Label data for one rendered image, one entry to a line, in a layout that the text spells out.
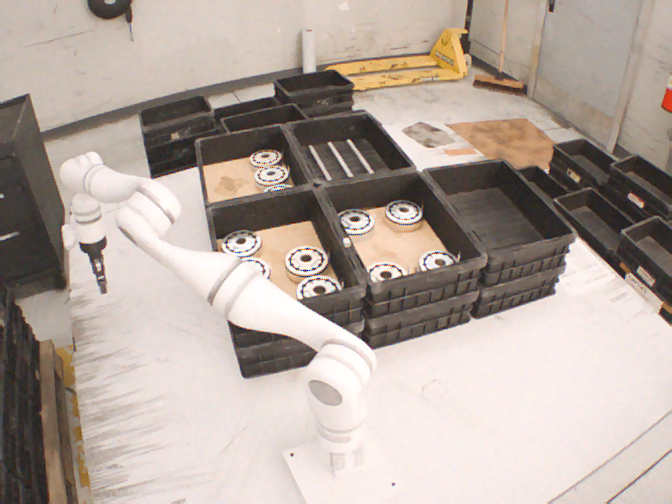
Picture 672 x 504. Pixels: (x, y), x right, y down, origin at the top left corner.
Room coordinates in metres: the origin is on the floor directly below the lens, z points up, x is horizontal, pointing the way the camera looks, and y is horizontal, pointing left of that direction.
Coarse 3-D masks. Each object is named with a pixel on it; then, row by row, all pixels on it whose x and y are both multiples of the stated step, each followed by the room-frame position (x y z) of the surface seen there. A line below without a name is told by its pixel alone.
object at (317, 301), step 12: (288, 192) 1.12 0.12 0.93; (300, 192) 1.12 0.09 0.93; (228, 204) 1.07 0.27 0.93; (240, 204) 1.07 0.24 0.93; (324, 204) 1.06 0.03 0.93; (336, 228) 0.97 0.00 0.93; (216, 240) 0.93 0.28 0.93; (348, 252) 0.88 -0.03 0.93; (360, 276) 0.81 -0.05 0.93; (348, 288) 0.77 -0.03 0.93; (360, 288) 0.77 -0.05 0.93; (300, 300) 0.74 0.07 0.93; (312, 300) 0.74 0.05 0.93; (324, 300) 0.74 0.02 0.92; (336, 300) 0.75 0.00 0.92; (348, 300) 0.76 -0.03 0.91
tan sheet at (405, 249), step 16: (384, 208) 1.19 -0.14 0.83; (384, 224) 1.11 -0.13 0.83; (368, 240) 1.05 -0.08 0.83; (384, 240) 1.05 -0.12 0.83; (400, 240) 1.05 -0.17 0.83; (416, 240) 1.05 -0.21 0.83; (432, 240) 1.05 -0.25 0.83; (368, 256) 0.98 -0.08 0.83; (384, 256) 0.98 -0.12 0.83; (400, 256) 0.98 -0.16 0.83; (416, 256) 0.98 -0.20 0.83
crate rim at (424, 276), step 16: (384, 176) 1.20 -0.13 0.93; (320, 192) 1.12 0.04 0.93; (432, 192) 1.13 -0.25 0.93; (448, 208) 1.06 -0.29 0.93; (336, 224) 0.98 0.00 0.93; (368, 272) 0.82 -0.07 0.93; (416, 272) 0.82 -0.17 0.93; (432, 272) 0.82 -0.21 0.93; (448, 272) 0.83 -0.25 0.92; (464, 272) 0.84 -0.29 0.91; (368, 288) 0.78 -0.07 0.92; (384, 288) 0.78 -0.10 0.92; (400, 288) 0.79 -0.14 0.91
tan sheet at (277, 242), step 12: (276, 228) 1.10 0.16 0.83; (288, 228) 1.10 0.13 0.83; (300, 228) 1.10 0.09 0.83; (312, 228) 1.10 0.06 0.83; (264, 240) 1.05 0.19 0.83; (276, 240) 1.05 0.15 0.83; (288, 240) 1.05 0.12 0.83; (300, 240) 1.05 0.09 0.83; (312, 240) 1.05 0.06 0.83; (264, 252) 1.00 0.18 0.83; (276, 252) 1.00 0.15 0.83; (288, 252) 1.00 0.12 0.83; (276, 264) 0.95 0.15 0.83; (276, 276) 0.91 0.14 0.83; (288, 288) 0.87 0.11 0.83
